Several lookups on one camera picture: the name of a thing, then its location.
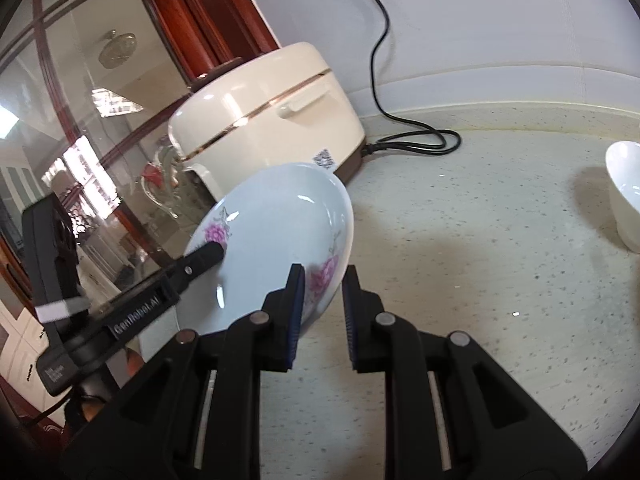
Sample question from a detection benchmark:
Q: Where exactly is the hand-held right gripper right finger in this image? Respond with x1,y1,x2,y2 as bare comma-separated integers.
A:
342,264,589,480

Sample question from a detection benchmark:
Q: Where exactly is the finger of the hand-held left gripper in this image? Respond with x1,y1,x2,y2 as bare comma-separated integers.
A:
169,241,227,297

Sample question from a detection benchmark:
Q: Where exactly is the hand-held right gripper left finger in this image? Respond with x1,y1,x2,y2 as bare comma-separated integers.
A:
60,262,307,480

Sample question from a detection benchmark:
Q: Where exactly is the medium white floral plate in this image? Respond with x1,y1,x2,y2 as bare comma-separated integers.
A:
184,162,355,336

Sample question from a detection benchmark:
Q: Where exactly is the large plain white bowl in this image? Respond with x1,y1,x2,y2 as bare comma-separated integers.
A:
605,141,640,254

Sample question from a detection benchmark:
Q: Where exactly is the cream rice cooker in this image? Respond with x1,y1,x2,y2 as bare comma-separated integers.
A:
168,41,366,206

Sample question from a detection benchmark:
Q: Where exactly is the wooden framed glass door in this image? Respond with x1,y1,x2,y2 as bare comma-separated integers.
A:
0,0,281,431

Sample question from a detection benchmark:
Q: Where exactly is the black power cable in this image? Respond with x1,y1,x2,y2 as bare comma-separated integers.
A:
332,0,460,157

